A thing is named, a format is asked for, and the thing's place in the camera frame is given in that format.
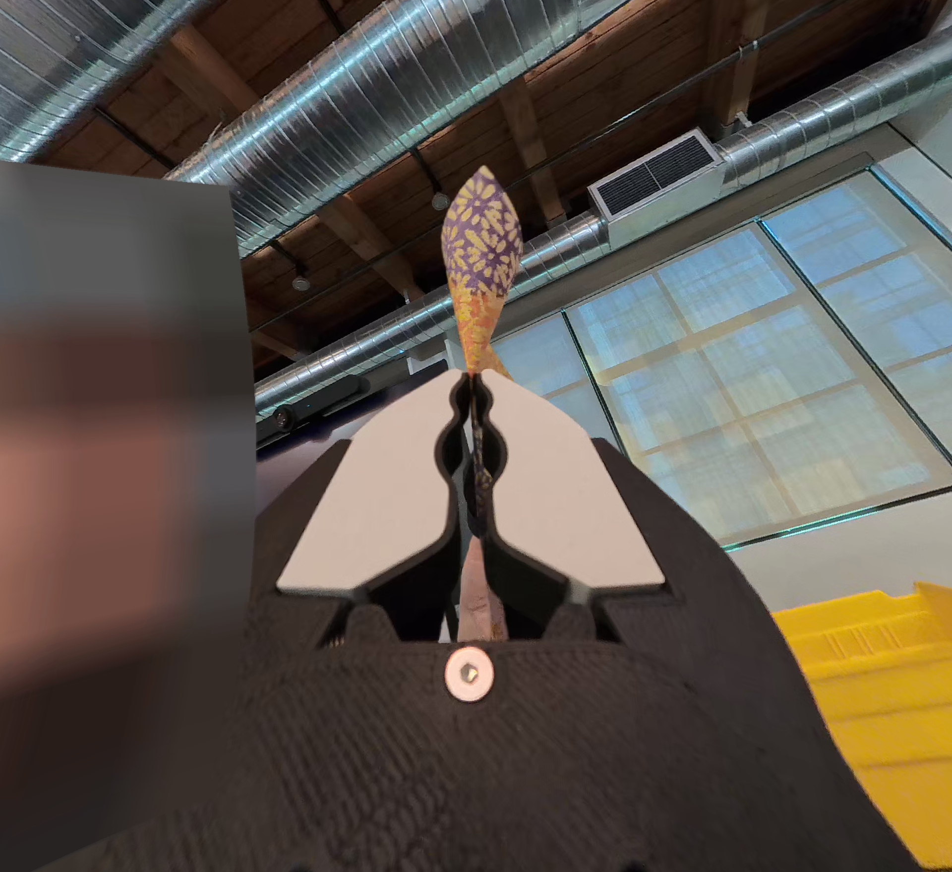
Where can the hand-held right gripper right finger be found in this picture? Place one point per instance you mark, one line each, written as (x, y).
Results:
(573, 507)

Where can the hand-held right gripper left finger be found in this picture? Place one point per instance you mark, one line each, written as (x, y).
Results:
(372, 507)

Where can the patterned origami paper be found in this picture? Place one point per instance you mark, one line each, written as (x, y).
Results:
(483, 247)

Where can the person's left hand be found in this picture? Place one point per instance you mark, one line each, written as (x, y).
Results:
(480, 589)

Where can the large dark display screen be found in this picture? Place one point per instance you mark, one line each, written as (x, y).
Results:
(297, 470)

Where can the black video bar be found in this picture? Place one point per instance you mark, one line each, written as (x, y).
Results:
(312, 407)

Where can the large window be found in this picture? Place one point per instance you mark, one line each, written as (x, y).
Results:
(744, 381)

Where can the white air vent grille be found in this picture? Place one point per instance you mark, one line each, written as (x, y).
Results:
(654, 176)

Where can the yellow plastic bin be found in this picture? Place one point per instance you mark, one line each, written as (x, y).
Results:
(877, 701)

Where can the silver ventilation duct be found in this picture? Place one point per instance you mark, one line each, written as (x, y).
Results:
(818, 113)
(446, 53)
(97, 9)

